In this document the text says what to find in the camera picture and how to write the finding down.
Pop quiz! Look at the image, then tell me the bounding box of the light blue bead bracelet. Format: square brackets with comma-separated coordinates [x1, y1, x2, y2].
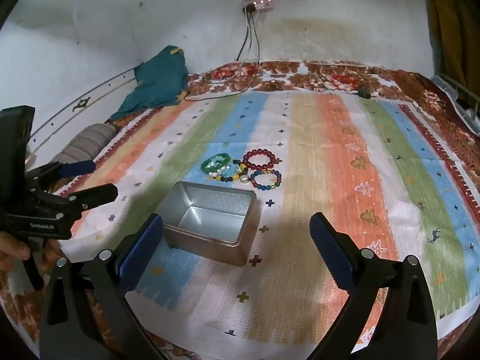
[210, 158, 241, 182]

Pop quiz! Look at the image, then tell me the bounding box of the yellow and black bead bracelet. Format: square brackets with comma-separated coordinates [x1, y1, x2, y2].
[207, 159, 251, 185]

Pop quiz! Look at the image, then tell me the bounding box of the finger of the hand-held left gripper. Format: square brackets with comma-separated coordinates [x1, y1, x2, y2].
[56, 183, 119, 212]
[25, 159, 97, 186]

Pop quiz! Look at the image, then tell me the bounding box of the green jade bangle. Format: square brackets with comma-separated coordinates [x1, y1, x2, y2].
[201, 153, 232, 175]

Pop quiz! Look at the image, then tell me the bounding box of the person's left hand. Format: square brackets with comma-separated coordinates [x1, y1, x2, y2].
[0, 230, 33, 272]

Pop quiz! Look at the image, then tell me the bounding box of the white plastic basket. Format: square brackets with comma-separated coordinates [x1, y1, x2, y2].
[430, 75, 480, 136]

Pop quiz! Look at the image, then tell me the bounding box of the pastel striped mat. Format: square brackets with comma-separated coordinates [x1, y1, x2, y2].
[60, 90, 480, 340]

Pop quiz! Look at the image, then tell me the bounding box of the yellow curtain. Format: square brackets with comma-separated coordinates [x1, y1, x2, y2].
[427, 0, 480, 96]

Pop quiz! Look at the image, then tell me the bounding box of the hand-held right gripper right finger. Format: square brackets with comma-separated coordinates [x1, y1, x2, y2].
[309, 212, 439, 360]

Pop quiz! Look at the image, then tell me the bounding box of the pink power strip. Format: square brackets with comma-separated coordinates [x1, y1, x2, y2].
[242, 0, 275, 12]

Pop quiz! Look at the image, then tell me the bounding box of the black cable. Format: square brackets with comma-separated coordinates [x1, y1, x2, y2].
[210, 9, 264, 94]
[183, 9, 253, 103]

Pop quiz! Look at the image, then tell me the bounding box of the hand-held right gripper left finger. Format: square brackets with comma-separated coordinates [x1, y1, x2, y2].
[38, 213, 175, 360]

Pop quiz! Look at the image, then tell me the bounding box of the teal cloth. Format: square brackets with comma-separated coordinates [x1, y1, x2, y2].
[110, 45, 190, 121]

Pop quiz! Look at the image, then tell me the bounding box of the multicolour glass bead bracelet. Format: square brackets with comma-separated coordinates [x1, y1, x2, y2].
[249, 169, 282, 193]

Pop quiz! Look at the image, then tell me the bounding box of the silver metal tin box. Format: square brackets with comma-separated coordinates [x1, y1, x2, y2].
[163, 181, 258, 268]

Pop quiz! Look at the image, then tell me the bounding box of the dark red bead bracelet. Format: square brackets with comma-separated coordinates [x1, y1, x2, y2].
[242, 149, 279, 173]

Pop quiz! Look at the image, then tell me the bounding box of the grey striped pillow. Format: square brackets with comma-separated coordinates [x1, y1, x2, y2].
[49, 122, 118, 164]

